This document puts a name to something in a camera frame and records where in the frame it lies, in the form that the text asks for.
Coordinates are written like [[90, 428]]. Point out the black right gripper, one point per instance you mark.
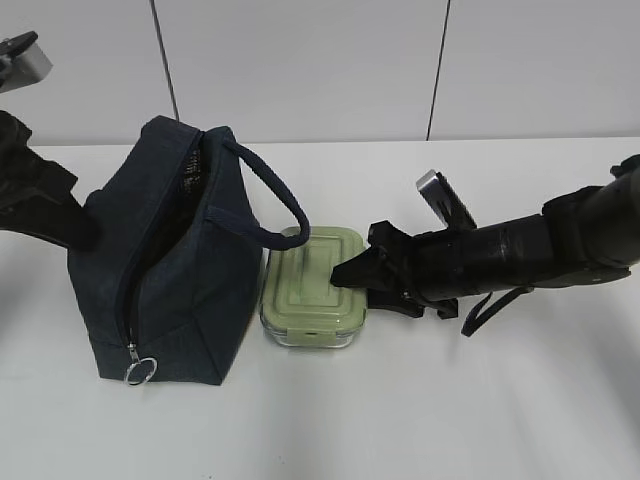
[[407, 274]]

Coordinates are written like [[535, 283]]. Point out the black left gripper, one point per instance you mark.
[[36, 197]]

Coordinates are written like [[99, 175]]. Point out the green lidded glass container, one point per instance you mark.
[[300, 307]]

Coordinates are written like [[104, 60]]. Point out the dark blue fabric bag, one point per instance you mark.
[[168, 291]]

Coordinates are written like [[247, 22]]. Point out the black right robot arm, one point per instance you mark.
[[587, 237]]

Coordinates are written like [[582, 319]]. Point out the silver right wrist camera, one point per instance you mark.
[[444, 202]]

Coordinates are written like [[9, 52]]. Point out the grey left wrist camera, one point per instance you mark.
[[23, 62]]

